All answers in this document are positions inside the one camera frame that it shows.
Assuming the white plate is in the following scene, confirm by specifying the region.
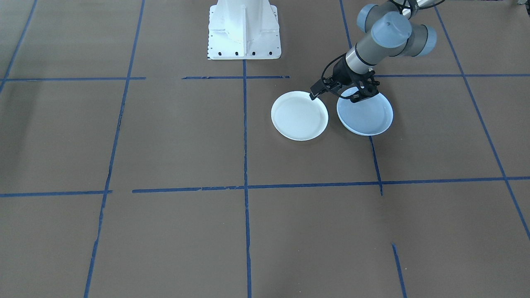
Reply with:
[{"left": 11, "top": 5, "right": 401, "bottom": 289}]
[{"left": 271, "top": 91, "right": 329, "bottom": 142}]

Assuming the white pedestal with base plate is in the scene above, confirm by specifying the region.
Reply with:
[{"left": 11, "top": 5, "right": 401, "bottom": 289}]
[{"left": 207, "top": 0, "right": 282, "bottom": 60}]

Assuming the blue smooth plate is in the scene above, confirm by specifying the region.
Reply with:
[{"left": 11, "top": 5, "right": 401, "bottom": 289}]
[{"left": 339, "top": 112, "right": 393, "bottom": 137}]

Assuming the light blue ridged plate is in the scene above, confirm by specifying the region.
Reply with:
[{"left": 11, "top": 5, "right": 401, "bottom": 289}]
[{"left": 337, "top": 86, "right": 394, "bottom": 135}]

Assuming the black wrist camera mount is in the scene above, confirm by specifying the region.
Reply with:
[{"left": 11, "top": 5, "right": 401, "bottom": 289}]
[{"left": 337, "top": 70, "right": 381, "bottom": 103}]

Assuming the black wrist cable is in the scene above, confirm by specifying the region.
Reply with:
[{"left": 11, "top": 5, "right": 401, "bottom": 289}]
[{"left": 320, "top": 53, "right": 347, "bottom": 86}]

